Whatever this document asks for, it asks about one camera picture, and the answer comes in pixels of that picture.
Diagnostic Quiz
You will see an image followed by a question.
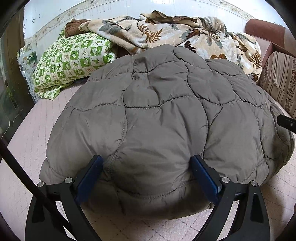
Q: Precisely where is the beige leaf print blanket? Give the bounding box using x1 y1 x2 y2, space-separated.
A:
65 11 262 81

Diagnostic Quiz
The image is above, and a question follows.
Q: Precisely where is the striped beige cushion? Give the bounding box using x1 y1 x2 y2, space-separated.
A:
257 52 296 118

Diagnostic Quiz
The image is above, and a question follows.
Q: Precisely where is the wooden glass door wardrobe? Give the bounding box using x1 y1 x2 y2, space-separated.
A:
1 8 35 144

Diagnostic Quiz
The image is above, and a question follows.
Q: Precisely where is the black strap cable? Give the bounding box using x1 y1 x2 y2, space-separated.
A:
0 131 77 241

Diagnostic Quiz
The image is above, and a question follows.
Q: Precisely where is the floral bedside fabric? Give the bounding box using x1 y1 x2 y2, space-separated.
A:
16 43 40 103

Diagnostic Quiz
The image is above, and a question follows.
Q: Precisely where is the grey hooded puffer jacket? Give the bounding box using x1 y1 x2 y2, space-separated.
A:
40 45 295 219

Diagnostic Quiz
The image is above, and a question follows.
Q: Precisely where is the reddish brown headboard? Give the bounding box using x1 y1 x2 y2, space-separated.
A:
244 19 295 66

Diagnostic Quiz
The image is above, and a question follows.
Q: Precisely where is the green white patterned pillow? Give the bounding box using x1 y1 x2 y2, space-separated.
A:
33 30 117 100

